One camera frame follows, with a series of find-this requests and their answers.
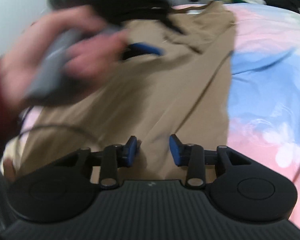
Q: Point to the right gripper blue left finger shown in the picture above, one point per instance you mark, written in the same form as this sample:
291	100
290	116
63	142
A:
114	157

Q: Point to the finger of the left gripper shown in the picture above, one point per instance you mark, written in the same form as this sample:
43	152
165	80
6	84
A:
140	48

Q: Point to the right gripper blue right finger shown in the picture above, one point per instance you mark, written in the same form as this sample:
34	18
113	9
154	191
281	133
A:
191	156

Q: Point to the tan t-shirt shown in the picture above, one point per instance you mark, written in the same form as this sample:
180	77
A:
184	92

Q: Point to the person left hand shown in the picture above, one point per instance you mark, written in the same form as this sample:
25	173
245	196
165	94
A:
36	52

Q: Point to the pastel tie-dye bed sheet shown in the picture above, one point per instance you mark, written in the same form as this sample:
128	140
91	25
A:
264	94

